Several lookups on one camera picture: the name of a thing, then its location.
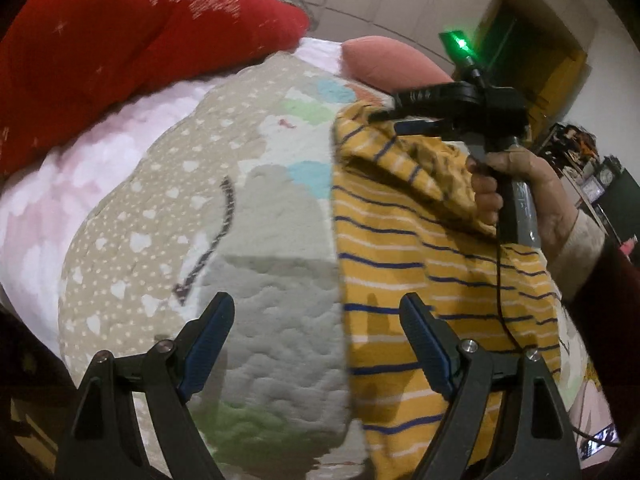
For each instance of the cluttered shelf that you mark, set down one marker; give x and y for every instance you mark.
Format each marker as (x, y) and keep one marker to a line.
(590, 180)

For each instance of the beige patterned quilt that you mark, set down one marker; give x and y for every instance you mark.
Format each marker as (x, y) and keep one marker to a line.
(250, 210)

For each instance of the person's right hand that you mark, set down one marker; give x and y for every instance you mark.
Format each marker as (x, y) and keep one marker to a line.
(547, 185)

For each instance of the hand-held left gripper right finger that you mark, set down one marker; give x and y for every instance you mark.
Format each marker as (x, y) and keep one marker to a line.
(425, 346)

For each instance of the red blanket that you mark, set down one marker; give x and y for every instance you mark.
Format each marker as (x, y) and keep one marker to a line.
(125, 35)

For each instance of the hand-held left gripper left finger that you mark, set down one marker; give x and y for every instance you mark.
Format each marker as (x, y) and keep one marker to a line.
(210, 346)

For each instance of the pale pink fleece sheet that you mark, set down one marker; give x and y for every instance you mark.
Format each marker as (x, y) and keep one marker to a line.
(75, 170)

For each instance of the yellow door frame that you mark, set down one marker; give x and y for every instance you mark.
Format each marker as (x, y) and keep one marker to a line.
(570, 70)

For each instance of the person's right forearm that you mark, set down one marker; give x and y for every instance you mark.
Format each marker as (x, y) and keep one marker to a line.
(610, 300)

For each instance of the grey fuzzy cloth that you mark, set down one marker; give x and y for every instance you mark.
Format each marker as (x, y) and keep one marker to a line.
(300, 2)

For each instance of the yellow striped small shirt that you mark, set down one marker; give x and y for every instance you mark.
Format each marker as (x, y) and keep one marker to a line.
(390, 240)

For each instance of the pink pillow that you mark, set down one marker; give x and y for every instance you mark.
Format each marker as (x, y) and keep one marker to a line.
(390, 60)

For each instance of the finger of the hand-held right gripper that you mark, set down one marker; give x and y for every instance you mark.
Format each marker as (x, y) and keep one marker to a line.
(417, 127)
(430, 97)

